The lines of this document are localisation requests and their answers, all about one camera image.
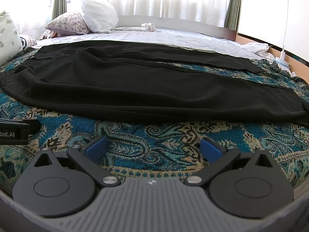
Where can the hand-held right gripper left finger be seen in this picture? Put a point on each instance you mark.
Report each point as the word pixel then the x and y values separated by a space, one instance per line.
pixel 96 148

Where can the grey headboard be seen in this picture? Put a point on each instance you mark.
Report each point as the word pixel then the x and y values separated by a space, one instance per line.
pixel 193 24

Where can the rolled white cloth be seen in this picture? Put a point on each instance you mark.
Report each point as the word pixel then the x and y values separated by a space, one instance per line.
pixel 148 26

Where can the red leaf-print pillow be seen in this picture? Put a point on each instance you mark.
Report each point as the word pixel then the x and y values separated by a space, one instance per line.
pixel 47 35

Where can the teal paisley blanket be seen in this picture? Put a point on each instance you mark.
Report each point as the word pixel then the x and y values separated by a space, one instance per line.
pixel 144 140

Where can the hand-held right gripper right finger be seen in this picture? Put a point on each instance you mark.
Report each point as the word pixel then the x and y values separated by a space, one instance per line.
pixel 210 149

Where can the green curtain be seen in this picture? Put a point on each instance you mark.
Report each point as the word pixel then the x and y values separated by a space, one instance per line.
pixel 59 0
pixel 233 4

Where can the white bed sheet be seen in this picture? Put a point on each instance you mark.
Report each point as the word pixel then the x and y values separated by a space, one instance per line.
pixel 193 38

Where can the crumpled white cloth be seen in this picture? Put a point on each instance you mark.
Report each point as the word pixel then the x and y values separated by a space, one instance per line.
pixel 256 48

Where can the white pillow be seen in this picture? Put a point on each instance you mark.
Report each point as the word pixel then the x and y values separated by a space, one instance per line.
pixel 99 17

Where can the purple floral pillow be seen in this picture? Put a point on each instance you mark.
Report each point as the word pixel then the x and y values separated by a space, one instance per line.
pixel 67 24

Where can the striped cloth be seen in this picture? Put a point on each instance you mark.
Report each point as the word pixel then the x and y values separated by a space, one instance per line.
pixel 25 41

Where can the white green-flowered cushion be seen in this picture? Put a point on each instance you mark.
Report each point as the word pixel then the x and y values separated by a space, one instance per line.
pixel 8 38

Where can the black pants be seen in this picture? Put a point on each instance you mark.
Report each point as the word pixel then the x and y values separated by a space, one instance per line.
pixel 144 82

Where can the white sheer curtain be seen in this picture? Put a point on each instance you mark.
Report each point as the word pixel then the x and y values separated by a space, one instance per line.
pixel 169 2

